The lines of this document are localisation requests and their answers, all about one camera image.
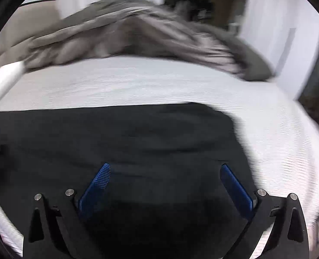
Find white bed side rail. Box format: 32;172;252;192
0;62;24;106

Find white textured bed sheet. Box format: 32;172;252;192
0;55;319;257

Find black pants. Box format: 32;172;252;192
0;102;260;259

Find grey crumpled duvet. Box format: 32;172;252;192
24;0;273;81

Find white curtain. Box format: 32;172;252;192
244;0;319;100

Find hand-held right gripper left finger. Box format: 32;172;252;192
22;163;112;259

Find beige padded headboard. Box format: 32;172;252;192
0;2;61;60

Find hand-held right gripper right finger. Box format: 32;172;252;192
220;163;309;259

